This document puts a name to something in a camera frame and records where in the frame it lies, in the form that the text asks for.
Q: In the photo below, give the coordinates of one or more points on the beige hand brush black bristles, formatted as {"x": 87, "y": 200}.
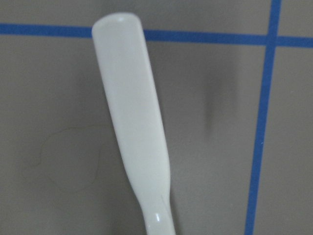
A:
{"x": 130, "y": 90}

